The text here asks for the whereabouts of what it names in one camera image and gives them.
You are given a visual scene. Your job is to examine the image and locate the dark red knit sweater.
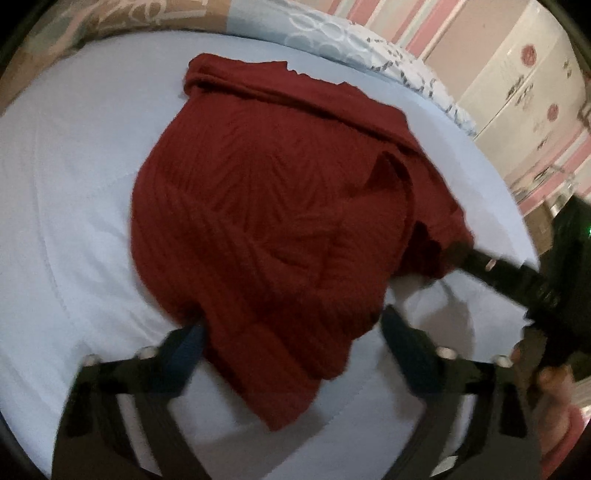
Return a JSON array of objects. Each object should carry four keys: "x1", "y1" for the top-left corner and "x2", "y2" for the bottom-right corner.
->
[{"x1": 130, "y1": 53, "x2": 476, "y2": 432}]

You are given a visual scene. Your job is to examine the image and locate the white wardrobe with red decals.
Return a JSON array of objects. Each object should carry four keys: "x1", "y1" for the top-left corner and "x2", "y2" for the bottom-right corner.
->
[{"x1": 425, "y1": 0, "x2": 591, "y2": 185}]

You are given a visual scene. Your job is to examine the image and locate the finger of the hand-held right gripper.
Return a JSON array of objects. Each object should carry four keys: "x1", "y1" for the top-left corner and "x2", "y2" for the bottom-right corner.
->
[{"x1": 450, "y1": 242, "x2": 541, "y2": 308}]

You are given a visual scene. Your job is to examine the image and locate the bed with light blue sheet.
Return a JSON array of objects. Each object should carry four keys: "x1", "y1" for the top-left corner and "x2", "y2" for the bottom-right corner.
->
[{"x1": 0, "y1": 34, "x2": 541, "y2": 480}]

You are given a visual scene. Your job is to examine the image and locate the person's right forearm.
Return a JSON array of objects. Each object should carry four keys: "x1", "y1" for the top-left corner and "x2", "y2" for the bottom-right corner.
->
[{"x1": 540, "y1": 406, "x2": 591, "y2": 480}]

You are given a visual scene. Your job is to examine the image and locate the plaid pillow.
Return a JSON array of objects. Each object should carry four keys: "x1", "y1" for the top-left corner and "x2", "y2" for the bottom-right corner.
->
[{"x1": 25, "y1": 25, "x2": 86, "y2": 63}]

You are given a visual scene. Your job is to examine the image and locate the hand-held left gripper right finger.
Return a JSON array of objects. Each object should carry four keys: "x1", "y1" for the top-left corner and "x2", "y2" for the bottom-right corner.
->
[{"x1": 381, "y1": 305, "x2": 541, "y2": 480}]

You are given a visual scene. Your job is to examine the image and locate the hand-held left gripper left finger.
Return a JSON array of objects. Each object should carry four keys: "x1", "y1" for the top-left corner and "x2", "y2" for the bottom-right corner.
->
[{"x1": 53, "y1": 323, "x2": 208, "y2": 480}]

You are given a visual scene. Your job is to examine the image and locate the patterned blue and tan duvet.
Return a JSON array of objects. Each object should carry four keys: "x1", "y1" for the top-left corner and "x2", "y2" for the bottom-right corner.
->
[{"x1": 14, "y1": 0, "x2": 478, "y2": 137}]

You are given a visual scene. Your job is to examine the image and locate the person's right hand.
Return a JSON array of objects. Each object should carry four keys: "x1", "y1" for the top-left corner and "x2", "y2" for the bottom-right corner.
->
[{"x1": 510, "y1": 344, "x2": 578, "y2": 462}]

